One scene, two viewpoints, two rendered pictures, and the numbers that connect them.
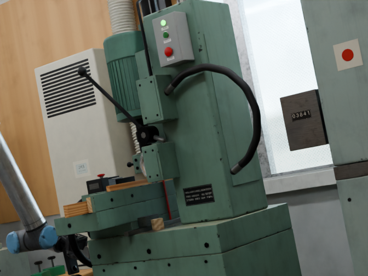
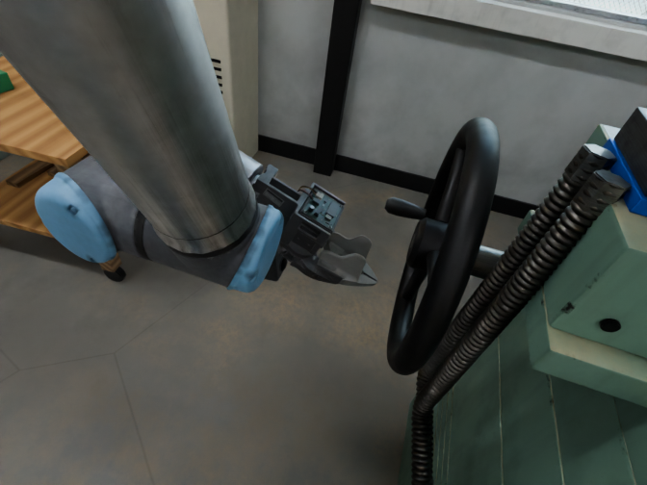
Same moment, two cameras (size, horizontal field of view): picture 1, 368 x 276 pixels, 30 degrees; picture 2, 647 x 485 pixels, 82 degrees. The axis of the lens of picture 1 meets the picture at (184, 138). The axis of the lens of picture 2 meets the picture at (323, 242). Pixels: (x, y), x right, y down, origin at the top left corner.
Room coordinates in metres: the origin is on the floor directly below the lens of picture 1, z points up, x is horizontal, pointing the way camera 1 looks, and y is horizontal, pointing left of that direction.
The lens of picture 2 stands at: (2.50, 0.66, 1.10)
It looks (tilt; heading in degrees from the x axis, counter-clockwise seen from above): 44 degrees down; 333
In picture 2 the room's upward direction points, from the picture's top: 10 degrees clockwise
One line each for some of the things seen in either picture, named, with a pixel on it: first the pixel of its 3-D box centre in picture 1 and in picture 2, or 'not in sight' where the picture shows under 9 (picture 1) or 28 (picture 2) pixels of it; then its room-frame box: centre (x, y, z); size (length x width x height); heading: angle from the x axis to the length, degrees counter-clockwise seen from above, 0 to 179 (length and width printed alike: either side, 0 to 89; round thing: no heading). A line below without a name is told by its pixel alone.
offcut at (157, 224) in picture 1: (157, 224); not in sight; (2.31, 0.14, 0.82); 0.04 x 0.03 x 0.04; 16
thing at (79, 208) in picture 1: (136, 196); not in sight; (2.43, 0.21, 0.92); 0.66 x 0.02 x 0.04; 142
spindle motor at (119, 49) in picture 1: (133, 77); not in sight; (2.51, 0.14, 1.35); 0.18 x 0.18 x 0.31
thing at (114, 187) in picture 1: (130, 192); not in sight; (2.51, 0.23, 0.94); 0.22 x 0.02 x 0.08; 142
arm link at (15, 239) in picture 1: (23, 240); (118, 200); (2.86, 0.73, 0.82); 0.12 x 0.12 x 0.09; 52
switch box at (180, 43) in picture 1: (173, 39); not in sight; (2.21, -0.02, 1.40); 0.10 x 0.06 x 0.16; 52
